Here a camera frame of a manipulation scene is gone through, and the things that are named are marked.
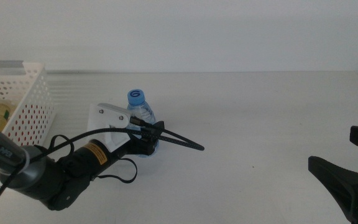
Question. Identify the blue cap water bottle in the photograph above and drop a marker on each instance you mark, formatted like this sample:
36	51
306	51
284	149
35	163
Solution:
135	98

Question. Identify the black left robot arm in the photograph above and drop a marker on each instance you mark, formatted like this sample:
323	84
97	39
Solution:
57	177

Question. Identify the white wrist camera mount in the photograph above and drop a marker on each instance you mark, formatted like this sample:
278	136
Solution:
104	124

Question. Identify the white perforated plastic basket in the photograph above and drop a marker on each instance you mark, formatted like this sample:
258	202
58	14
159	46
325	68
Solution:
31	90

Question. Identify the yellow liquid plastic bottle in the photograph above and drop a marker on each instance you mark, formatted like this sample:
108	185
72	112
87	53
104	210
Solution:
0	112

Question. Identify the red soda can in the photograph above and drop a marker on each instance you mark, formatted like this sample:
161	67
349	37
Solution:
26	119

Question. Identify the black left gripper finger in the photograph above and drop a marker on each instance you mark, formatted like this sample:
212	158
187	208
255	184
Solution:
156	129

